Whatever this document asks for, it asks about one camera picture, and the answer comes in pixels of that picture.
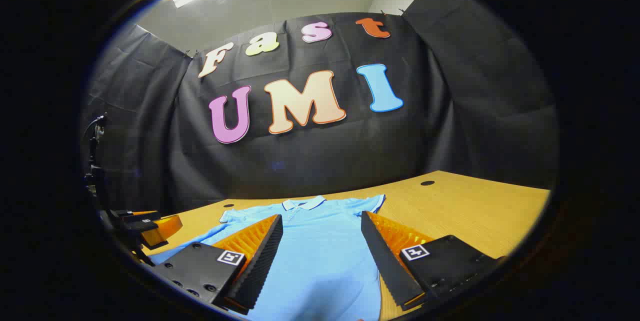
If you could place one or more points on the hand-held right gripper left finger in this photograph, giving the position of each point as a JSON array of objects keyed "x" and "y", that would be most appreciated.
[{"x": 262, "y": 261}]

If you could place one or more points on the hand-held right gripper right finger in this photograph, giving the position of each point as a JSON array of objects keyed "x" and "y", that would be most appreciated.
[{"x": 385, "y": 261}]

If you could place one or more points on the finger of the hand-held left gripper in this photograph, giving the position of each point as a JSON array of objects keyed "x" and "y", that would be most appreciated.
[
  {"x": 162, "y": 231},
  {"x": 137, "y": 213}
]

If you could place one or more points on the light blue T-shirt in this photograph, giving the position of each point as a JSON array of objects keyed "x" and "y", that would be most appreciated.
[{"x": 320, "y": 241}]

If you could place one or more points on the black backdrop cloth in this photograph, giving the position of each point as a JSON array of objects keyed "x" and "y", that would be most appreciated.
[{"x": 325, "y": 161}]

